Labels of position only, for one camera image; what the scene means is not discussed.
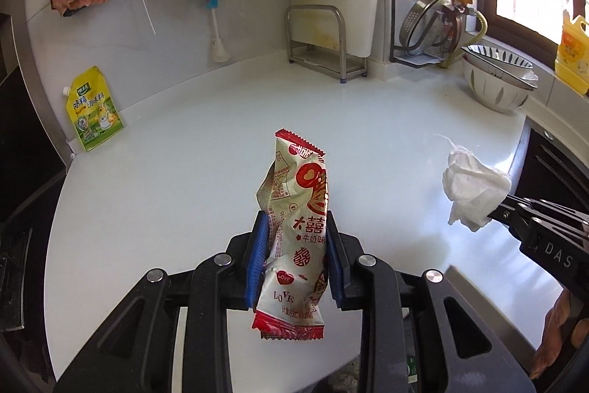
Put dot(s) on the leaf pattern bowl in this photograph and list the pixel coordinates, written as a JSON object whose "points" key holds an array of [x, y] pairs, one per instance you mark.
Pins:
{"points": [[497, 96]]}

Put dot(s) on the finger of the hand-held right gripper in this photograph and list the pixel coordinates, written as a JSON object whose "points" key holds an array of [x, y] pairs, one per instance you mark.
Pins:
{"points": [[515, 202], [504, 220]]}

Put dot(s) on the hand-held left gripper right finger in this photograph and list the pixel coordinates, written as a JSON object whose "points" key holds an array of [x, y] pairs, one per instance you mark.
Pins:
{"points": [[335, 273]]}

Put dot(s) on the black gas stove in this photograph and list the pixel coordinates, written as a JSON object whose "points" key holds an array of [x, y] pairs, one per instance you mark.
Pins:
{"points": [[23, 190]]}

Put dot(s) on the metal cutting board stand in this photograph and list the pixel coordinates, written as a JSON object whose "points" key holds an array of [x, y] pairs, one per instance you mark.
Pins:
{"points": [[322, 61]]}

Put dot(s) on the person's right hand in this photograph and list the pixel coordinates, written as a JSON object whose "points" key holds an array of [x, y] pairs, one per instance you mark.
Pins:
{"points": [[552, 328]]}

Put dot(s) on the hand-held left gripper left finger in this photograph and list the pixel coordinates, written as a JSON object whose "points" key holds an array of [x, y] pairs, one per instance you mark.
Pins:
{"points": [[256, 264]]}

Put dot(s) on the white tissue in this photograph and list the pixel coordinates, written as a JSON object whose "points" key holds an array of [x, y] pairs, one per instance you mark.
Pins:
{"points": [[471, 190], [530, 75]]}

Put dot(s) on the red white snack wrapper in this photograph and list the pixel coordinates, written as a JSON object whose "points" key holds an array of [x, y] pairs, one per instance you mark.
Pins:
{"points": [[299, 236]]}

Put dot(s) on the yellow green seasoning pouch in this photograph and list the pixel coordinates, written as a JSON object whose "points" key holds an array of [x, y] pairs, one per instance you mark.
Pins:
{"points": [[94, 112]]}

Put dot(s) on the white bowl dark rim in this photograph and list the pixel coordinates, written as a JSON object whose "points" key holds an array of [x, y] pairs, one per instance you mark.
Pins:
{"points": [[506, 77]]}

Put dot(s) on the blue white bottle brush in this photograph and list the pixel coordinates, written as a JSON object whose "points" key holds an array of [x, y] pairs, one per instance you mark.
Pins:
{"points": [[220, 52]]}

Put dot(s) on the blue pattern bowl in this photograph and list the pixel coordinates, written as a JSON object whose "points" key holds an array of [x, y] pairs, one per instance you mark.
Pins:
{"points": [[497, 54]]}

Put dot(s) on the yellow oil bottle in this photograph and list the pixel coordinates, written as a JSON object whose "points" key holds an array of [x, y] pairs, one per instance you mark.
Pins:
{"points": [[573, 52]]}

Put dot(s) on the white tissue in bowl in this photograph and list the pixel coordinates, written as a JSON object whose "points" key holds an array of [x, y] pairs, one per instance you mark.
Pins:
{"points": [[530, 75]]}

